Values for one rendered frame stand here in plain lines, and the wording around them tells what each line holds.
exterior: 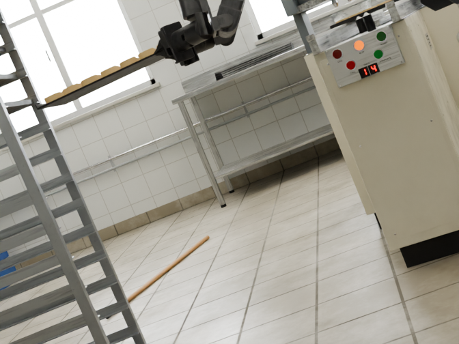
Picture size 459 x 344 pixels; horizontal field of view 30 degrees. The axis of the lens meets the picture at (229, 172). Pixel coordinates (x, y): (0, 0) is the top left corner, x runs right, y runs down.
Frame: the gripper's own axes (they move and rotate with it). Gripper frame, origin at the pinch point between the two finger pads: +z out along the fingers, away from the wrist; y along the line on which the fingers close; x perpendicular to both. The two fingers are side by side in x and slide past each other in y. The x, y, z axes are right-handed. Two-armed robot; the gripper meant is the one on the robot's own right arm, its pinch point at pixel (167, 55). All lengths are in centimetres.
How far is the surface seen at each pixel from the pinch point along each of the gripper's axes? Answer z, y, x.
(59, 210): 36, -32, -37
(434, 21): -132, -27, 11
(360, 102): -58, -40, 18
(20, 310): 73, -50, -16
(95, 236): 30, -44, -33
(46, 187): 36, -23, -38
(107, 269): 31, -55, -33
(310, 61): -107, -22, -37
